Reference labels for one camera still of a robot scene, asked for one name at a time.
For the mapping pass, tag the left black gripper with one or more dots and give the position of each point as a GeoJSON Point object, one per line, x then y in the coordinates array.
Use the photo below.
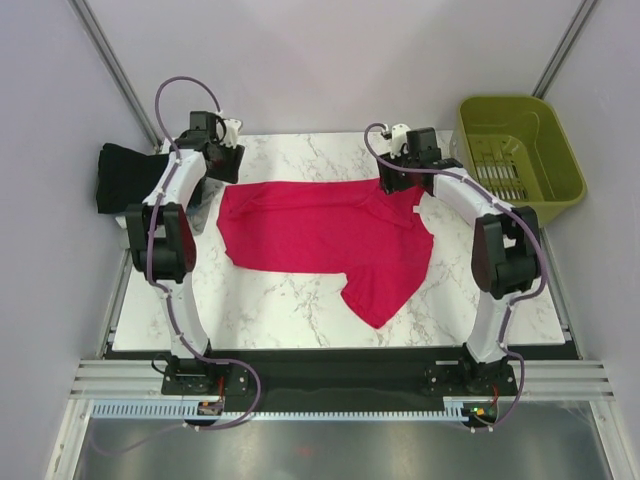
{"type": "Point", "coordinates": [235, 158]}

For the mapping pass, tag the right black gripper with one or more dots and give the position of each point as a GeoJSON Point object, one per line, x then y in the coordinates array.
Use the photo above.
{"type": "Point", "coordinates": [386, 171]}

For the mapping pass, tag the pink red t shirt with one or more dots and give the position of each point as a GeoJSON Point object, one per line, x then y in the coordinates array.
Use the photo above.
{"type": "Point", "coordinates": [376, 240]}

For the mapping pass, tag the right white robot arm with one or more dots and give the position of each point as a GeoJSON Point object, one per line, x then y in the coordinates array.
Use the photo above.
{"type": "Point", "coordinates": [507, 263]}

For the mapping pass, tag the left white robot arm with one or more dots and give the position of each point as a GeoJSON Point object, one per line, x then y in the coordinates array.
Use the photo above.
{"type": "Point", "coordinates": [163, 247]}

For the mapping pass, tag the folded grey t shirt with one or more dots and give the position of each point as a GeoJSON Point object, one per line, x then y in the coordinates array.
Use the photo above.
{"type": "Point", "coordinates": [200, 204]}

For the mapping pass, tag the folded black t shirt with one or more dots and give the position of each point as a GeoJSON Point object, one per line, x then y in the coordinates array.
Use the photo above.
{"type": "Point", "coordinates": [126, 177]}

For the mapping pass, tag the olive green plastic basket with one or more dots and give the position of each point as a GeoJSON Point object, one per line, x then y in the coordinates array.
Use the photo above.
{"type": "Point", "coordinates": [516, 148]}

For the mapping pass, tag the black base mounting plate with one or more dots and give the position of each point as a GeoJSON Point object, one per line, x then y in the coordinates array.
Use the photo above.
{"type": "Point", "coordinates": [351, 378]}

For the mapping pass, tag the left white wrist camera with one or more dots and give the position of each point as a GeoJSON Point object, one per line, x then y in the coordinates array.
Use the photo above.
{"type": "Point", "coordinates": [229, 132]}

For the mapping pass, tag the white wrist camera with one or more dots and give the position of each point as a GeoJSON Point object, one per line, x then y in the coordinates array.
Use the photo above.
{"type": "Point", "coordinates": [229, 132]}
{"type": "Point", "coordinates": [396, 136]}

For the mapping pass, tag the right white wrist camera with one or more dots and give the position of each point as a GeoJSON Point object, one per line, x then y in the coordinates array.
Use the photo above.
{"type": "Point", "coordinates": [396, 136]}

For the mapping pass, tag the left vertical aluminium post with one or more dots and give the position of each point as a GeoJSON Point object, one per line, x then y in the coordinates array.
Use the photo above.
{"type": "Point", "coordinates": [91, 25]}

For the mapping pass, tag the vertical aluminium post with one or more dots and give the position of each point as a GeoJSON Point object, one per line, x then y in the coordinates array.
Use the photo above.
{"type": "Point", "coordinates": [567, 42]}
{"type": "Point", "coordinates": [91, 25]}

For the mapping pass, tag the right vertical aluminium post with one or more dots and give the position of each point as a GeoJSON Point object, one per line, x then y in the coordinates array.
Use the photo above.
{"type": "Point", "coordinates": [567, 42]}

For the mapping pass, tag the white slotted cable duct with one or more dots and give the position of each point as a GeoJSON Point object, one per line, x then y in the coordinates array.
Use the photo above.
{"type": "Point", "coordinates": [201, 411]}

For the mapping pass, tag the aluminium frame rail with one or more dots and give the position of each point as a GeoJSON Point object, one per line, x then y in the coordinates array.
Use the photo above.
{"type": "Point", "coordinates": [545, 380]}

